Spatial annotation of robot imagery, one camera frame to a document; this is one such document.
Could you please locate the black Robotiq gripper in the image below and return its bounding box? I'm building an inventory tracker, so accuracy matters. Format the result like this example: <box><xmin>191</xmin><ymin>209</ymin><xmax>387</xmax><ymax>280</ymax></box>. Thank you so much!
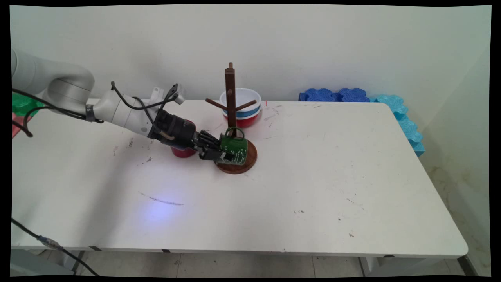
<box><xmin>149</xmin><ymin>109</ymin><xmax>235</xmax><ymax>161</ymax></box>

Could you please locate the green enamel mug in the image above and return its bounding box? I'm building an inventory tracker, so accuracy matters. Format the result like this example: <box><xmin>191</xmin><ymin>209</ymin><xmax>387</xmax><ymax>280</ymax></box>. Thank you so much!
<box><xmin>218</xmin><ymin>127</ymin><xmax>249</xmax><ymax>165</ymax></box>

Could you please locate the red enamel mug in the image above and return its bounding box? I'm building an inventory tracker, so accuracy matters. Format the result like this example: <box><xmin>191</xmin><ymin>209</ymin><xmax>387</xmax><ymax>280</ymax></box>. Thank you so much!
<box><xmin>171</xmin><ymin>119</ymin><xmax>197</xmax><ymax>159</ymax></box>

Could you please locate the red bowl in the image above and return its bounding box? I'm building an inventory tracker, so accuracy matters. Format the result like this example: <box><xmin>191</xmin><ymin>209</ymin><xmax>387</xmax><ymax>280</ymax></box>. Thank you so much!
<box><xmin>224</xmin><ymin>113</ymin><xmax>261</xmax><ymax>128</ymax></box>

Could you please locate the blue bowl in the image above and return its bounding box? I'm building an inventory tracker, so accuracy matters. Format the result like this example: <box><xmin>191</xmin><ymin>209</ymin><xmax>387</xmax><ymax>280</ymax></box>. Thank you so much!
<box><xmin>222</xmin><ymin>105</ymin><xmax>261</xmax><ymax>119</ymax></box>

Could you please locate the brown wooden mug tree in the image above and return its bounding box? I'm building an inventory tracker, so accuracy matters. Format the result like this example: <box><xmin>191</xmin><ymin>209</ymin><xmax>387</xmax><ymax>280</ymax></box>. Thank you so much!
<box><xmin>205</xmin><ymin>62</ymin><xmax>258</xmax><ymax>175</ymax></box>

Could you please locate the white bowl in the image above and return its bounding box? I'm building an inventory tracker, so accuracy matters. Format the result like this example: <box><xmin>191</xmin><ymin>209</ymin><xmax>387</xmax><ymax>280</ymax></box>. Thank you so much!
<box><xmin>219</xmin><ymin>88</ymin><xmax>262</xmax><ymax>113</ymax></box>

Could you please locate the dark blue foam tile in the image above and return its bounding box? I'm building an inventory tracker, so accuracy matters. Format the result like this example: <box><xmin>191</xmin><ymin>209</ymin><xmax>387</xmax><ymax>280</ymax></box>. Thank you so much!
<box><xmin>338</xmin><ymin>87</ymin><xmax>371</xmax><ymax>103</ymax></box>
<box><xmin>299</xmin><ymin>88</ymin><xmax>340</xmax><ymax>103</ymax></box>

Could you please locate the green foam tile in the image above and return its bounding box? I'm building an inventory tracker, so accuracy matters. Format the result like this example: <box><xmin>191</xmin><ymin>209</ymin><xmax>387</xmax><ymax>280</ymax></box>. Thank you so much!
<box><xmin>12</xmin><ymin>93</ymin><xmax>45</xmax><ymax>117</ymax></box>

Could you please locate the pink foam tile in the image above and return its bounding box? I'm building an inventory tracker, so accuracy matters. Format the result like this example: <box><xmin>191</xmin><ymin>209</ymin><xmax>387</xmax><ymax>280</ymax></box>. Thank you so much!
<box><xmin>12</xmin><ymin>112</ymin><xmax>32</xmax><ymax>138</ymax></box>

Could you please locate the grey table leg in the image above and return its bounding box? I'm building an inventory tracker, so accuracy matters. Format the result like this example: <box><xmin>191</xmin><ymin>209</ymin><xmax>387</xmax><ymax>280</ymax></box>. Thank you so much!
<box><xmin>358</xmin><ymin>255</ymin><xmax>479</xmax><ymax>277</ymax></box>
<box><xmin>11</xmin><ymin>249</ymin><xmax>85</xmax><ymax>277</ymax></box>

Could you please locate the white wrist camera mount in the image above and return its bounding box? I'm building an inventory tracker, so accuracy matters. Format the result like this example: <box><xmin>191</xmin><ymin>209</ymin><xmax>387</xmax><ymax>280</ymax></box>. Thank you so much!
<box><xmin>150</xmin><ymin>83</ymin><xmax>186</xmax><ymax>106</ymax></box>

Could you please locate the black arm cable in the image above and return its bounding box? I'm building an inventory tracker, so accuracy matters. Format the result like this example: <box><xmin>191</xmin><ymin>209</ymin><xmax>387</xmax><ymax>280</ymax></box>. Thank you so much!
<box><xmin>11</xmin><ymin>88</ymin><xmax>105</xmax><ymax>138</ymax></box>
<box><xmin>110</xmin><ymin>81</ymin><xmax>179</xmax><ymax>136</ymax></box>

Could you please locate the black cable with connector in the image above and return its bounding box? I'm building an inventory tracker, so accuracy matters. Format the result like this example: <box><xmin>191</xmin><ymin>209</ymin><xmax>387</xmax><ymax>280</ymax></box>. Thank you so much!
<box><xmin>11</xmin><ymin>217</ymin><xmax>101</xmax><ymax>277</ymax></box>

